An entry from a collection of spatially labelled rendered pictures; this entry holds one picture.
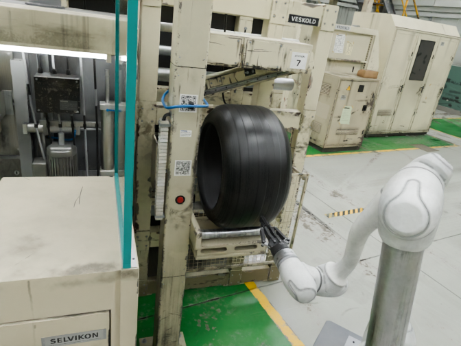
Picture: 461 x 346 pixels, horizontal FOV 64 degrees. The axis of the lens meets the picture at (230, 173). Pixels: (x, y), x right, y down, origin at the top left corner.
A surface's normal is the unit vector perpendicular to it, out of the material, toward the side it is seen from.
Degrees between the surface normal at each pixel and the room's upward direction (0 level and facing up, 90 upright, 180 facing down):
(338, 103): 90
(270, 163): 64
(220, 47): 90
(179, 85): 90
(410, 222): 84
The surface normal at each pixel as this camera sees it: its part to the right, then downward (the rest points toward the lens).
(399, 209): -0.48, 0.24
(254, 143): 0.32, -0.32
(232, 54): 0.31, 0.40
